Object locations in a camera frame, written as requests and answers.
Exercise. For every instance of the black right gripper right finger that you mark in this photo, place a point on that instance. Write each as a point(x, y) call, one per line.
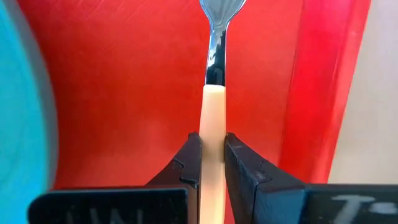
point(280, 205)

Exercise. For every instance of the brown board table mat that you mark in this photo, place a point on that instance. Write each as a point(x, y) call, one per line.
point(373, 109)

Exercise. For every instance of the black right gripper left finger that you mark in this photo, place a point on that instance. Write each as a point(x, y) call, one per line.
point(124, 205)

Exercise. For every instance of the teal green plate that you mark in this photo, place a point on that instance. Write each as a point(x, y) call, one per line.
point(18, 109)

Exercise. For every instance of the red plastic tray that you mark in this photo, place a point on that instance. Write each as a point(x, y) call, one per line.
point(124, 93)

